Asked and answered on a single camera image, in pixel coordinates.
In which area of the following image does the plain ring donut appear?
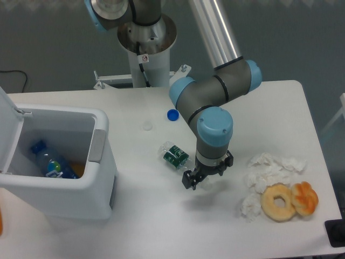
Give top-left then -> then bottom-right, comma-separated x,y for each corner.
260,184 -> 296,222

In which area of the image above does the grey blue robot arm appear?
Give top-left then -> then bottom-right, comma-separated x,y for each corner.
85,1 -> 262,189

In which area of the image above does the white bottle cap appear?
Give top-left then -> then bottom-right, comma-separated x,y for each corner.
142,121 -> 153,131

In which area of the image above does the white open trash bin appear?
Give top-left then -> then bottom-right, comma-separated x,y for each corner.
1,92 -> 118,219

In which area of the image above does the orange object at left edge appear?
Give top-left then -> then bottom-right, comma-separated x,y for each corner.
0,210 -> 3,236

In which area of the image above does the orange glazed twisted bun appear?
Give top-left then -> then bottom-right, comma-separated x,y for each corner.
291,181 -> 319,216

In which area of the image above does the small crumpled white tissue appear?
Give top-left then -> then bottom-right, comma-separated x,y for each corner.
240,193 -> 261,222

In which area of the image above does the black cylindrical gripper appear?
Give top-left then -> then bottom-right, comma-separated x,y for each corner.
182,150 -> 233,190

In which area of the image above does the black device at edge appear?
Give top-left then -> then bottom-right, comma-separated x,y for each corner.
325,219 -> 344,248

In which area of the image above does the white frame at right edge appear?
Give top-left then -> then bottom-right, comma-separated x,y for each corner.
320,93 -> 344,142

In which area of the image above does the large crumpled white tissue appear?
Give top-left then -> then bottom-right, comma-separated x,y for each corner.
245,152 -> 307,194

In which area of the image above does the blue bottle cap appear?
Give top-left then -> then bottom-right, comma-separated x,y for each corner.
167,109 -> 180,121

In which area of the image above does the clear bottle green label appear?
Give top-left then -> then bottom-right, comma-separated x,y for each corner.
157,140 -> 212,189

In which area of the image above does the blue bottle in bin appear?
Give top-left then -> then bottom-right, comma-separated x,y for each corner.
30,140 -> 78,179

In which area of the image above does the black cable on floor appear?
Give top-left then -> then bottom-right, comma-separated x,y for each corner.
0,70 -> 29,93

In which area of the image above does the black cable on pedestal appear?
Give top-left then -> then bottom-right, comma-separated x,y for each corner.
136,42 -> 151,87

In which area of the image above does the orange item in bin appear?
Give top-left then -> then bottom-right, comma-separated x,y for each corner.
70,162 -> 85,178

